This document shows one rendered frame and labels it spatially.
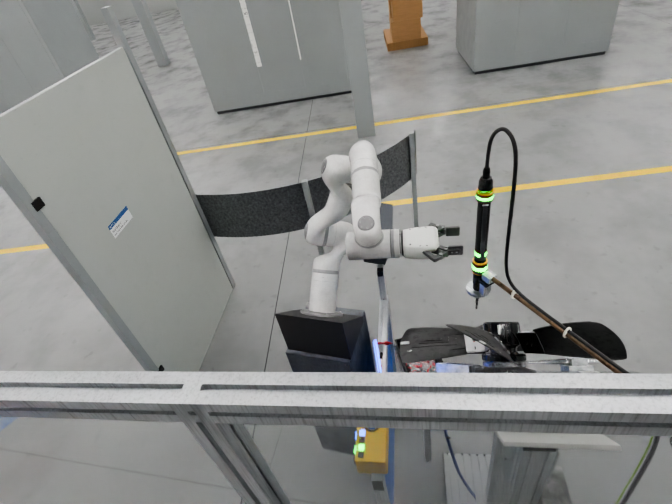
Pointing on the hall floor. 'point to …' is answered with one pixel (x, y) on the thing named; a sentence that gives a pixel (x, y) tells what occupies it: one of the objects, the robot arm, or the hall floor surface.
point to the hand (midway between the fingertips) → (456, 240)
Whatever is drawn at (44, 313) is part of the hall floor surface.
